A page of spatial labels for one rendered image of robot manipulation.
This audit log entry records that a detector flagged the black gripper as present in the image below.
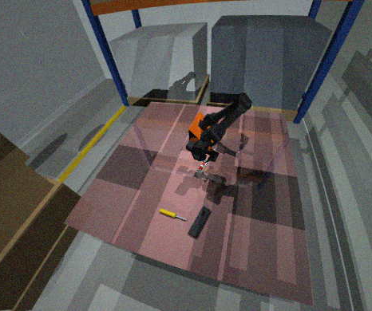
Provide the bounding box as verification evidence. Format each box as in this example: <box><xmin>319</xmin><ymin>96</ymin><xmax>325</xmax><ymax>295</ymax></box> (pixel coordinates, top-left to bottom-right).
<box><xmin>186</xmin><ymin>140</ymin><xmax>219</xmax><ymax>163</ymax></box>

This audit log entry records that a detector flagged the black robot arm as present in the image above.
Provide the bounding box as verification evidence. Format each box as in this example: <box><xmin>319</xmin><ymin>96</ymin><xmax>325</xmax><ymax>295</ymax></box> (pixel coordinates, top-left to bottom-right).
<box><xmin>192</xmin><ymin>93</ymin><xmax>252</xmax><ymax>161</ymax></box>

